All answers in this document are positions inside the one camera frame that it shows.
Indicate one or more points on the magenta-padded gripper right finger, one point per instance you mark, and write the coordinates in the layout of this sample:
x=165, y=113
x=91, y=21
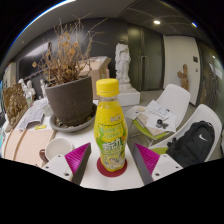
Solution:
x=165, y=166

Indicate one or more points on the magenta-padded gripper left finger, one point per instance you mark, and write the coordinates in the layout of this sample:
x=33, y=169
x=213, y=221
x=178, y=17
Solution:
x=60, y=166

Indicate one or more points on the yellow drink bottle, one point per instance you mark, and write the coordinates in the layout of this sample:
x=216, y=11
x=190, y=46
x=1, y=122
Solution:
x=110, y=133

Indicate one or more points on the black backpack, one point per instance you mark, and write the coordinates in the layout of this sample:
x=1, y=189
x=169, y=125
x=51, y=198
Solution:
x=193, y=143

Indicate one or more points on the light wooden drawing board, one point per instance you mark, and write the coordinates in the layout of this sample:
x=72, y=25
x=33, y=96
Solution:
x=23, y=146

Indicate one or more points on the flat round red coaster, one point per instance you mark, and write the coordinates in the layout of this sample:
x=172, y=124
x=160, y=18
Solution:
x=103, y=172

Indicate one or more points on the small yellow tag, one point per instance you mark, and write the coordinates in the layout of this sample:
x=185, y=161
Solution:
x=40, y=127

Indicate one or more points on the stack of papers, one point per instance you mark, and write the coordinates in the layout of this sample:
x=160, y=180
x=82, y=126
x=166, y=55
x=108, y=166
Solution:
x=156, y=116

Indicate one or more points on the clear plastic container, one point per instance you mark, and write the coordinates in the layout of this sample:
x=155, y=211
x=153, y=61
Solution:
x=33, y=115

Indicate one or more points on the grey pot with dried plant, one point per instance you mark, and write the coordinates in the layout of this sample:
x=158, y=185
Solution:
x=70, y=103

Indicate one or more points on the white chair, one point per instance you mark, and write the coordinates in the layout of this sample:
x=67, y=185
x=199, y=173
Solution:
x=173, y=100
x=203, y=115

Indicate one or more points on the brown carved wooden sculpture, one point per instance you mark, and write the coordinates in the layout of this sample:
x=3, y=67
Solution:
x=15, y=103

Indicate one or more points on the white figurines group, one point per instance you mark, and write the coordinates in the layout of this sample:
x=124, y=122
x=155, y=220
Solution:
x=30, y=88

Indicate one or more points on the wooden figure sculpture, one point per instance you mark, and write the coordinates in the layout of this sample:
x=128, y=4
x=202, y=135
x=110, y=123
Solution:
x=184, y=78

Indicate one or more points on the cardboard box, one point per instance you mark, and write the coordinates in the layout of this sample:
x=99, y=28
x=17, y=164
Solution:
x=100, y=71

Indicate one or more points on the white stone statue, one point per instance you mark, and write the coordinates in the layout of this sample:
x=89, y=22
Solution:
x=123, y=63

